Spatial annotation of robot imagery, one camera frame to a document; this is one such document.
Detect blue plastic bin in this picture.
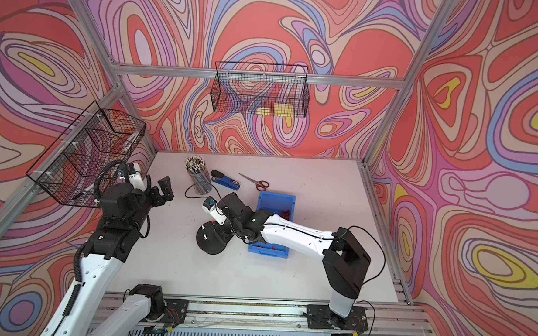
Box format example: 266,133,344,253
248,189,296,260

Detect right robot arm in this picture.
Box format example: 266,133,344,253
196,193,373,330

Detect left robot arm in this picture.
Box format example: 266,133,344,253
41,160,174,336

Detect black round screw base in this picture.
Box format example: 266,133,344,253
195,222,226,255

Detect blue black stapler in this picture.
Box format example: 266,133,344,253
210,170,241,191

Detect metal pen cup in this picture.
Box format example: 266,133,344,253
185,155,213,195

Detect white marker in basket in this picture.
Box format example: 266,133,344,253
72,182,99,204

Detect yellow sticky note pad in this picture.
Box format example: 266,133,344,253
273,103,295,118

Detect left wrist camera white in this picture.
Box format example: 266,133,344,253
117,162,147,192

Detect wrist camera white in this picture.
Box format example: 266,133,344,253
202,196,227,226
117,162,147,192

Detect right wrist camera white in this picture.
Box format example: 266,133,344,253
202,196,227,226

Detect red handled scissors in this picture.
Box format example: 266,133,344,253
239,173,270,191

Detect black wire basket left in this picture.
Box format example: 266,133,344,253
26,102,146,207

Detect black wire basket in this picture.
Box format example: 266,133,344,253
210,60,310,118
26,102,146,207

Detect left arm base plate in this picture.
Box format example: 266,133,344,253
140,298,189,326

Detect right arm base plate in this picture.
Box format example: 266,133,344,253
302,304,369,334

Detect black wire basket back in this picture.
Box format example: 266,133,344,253
210,60,310,118

